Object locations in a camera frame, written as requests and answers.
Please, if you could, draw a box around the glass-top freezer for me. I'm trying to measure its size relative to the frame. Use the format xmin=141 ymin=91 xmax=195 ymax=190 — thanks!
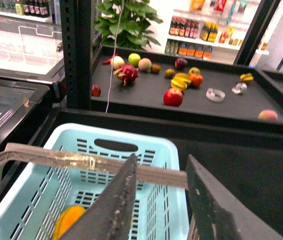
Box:
xmin=0 ymin=12 xmax=66 ymax=151

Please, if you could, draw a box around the yellow starfruit behind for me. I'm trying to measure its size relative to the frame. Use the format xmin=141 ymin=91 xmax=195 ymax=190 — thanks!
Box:
xmin=174 ymin=73 xmax=192 ymax=86

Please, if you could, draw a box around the grey basket handle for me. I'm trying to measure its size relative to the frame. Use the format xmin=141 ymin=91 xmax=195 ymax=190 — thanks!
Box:
xmin=0 ymin=142 xmax=189 ymax=190

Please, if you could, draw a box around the pale peach fruit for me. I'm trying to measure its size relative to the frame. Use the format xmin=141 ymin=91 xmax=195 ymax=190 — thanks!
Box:
xmin=138 ymin=58 xmax=152 ymax=72

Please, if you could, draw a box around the brown kiwi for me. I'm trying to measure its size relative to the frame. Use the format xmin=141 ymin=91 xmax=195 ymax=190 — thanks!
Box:
xmin=164 ymin=68 xmax=176 ymax=79
xmin=150 ymin=64 xmax=161 ymax=74

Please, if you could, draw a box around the pink hanging cord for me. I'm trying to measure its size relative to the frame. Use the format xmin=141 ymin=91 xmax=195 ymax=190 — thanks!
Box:
xmin=104 ymin=0 xmax=125 ymax=114

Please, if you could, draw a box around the green potted plant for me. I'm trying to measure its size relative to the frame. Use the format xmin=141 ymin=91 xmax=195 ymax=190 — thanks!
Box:
xmin=93 ymin=0 xmax=163 ymax=50

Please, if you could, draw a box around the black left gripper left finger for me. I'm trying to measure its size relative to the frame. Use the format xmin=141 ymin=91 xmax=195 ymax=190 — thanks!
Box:
xmin=60 ymin=154 xmax=137 ymax=240

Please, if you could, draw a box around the yellow mango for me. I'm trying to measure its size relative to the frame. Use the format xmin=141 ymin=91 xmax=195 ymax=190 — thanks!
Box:
xmin=52 ymin=205 xmax=86 ymax=240

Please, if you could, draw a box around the brown kiwi right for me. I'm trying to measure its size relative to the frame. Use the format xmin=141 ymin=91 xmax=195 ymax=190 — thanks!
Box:
xmin=164 ymin=68 xmax=176 ymax=79

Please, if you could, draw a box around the green apple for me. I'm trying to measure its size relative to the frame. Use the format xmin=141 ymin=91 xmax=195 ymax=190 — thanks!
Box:
xmin=128 ymin=53 xmax=141 ymax=67

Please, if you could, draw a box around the yellow starfruit far right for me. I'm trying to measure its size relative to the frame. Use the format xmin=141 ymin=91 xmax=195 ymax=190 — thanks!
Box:
xmin=240 ymin=73 xmax=254 ymax=85

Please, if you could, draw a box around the yellow starfruit front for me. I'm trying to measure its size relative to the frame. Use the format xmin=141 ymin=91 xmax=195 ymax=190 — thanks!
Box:
xmin=170 ymin=77 xmax=187 ymax=92

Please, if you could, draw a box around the red apple on shelf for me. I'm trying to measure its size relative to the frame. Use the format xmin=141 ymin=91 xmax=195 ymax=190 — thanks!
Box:
xmin=163 ymin=88 xmax=184 ymax=107

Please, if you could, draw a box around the pink dragon fruit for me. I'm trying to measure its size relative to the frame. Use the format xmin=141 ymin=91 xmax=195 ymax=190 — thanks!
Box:
xmin=113 ymin=64 xmax=139 ymax=86

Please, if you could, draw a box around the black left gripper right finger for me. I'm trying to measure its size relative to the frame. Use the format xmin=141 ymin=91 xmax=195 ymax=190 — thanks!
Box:
xmin=186 ymin=155 xmax=283 ymax=240

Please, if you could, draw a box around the yellow starfruit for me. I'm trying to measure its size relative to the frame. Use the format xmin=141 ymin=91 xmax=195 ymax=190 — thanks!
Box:
xmin=174 ymin=73 xmax=192 ymax=86
xmin=240 ymin=73 xmax=254 ymax=85
xmin=170 ymin=77 xmax=187 ymax=92

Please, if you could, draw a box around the brown kiwi left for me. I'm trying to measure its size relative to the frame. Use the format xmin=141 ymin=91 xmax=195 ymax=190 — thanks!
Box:
xmin=150 ymin=64 xmax=161 ymax=74

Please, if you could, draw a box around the yellow-red fruit behind persimmon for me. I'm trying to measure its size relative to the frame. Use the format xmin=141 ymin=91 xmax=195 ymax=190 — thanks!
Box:
xmin=188 ymin=67 xmax=201 ymax=75

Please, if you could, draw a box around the red chili pepper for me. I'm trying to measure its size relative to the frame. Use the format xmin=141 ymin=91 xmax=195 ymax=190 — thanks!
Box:
xmin=102 ymin=54 xmax=117 ymax=65

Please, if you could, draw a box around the dark red plum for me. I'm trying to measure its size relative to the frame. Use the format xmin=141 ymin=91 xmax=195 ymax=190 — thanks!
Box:
xmin=174 ymin=57 xmax=188 ymax=70

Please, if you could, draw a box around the light blue plastic basket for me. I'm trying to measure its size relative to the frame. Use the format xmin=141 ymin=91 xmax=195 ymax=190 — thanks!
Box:
xmin=0 ymin=123 xmax=189 ymax=240

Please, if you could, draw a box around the peach at shelf edge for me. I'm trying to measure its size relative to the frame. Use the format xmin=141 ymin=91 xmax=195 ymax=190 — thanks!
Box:
xmin=257 ymin=109 xmax=278 ymax=122

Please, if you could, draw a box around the orange persimmon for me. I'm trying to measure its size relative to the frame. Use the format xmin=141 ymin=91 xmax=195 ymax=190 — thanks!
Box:
xmin=189 ymin=73 xmax=204 ymax=88

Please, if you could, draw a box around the small red apple left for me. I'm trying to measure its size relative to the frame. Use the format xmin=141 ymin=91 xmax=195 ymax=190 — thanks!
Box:
xmin=91 ymin=84 xmax=101 ymax=97

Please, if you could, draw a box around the white onion-like fruit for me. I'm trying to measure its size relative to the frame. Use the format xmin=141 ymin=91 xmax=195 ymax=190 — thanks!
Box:
xmin=110 ymin=55 xmax=125 ymax=70

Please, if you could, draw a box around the black shelf upright post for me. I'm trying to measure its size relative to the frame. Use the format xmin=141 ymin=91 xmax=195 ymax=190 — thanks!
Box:
xmin=60 ymin=0 xmax=98 ymax=110

